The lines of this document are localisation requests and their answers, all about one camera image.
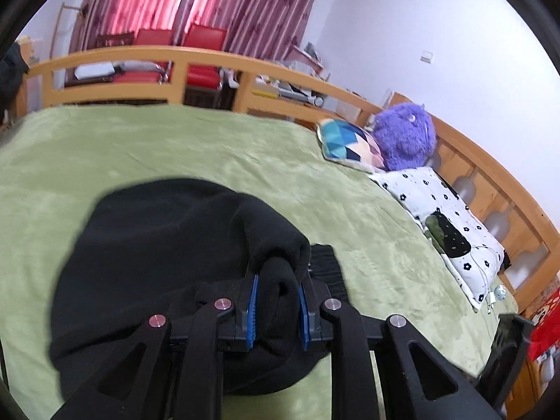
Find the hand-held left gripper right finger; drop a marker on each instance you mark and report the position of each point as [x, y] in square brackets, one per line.
[304, 315]

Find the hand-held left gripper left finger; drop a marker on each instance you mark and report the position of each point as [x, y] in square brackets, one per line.
[251, 310]

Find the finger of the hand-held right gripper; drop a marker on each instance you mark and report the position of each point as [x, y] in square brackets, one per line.
[509, 358]

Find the black pants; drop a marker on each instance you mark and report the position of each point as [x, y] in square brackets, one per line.
[153, 249]

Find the red printed cloth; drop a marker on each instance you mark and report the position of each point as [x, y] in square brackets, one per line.
[547, 328]

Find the white charger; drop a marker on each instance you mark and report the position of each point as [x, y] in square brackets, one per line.
[494, 298]

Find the white floral pillow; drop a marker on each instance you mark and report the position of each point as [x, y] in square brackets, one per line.
[442, 210]

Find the green fleece blanket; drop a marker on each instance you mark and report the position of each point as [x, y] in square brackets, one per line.
[175, 153]

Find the geometric patterned pillow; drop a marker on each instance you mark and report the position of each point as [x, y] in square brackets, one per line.
[350, 142]

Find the purple plush toy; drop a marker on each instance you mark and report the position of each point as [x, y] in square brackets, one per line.
[404, 135]

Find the white cylindrical object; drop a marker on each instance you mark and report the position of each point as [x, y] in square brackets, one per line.
[302, 95]

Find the pile of grey packaging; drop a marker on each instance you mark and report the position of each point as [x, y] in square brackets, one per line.
[308, 59]

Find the red chair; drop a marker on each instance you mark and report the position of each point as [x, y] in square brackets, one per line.
[151, 37]
[205, 39]

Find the dark wooden chair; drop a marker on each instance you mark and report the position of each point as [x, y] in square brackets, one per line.
[113, 40]

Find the black garment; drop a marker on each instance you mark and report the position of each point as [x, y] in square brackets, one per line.
[11, 74]

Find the wooden rack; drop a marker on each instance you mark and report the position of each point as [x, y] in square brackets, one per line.
[59, 30]

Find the wooden bed frame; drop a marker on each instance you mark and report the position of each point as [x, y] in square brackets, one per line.
[131, 54]

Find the wall switch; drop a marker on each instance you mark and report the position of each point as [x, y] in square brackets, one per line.
[426, 57]

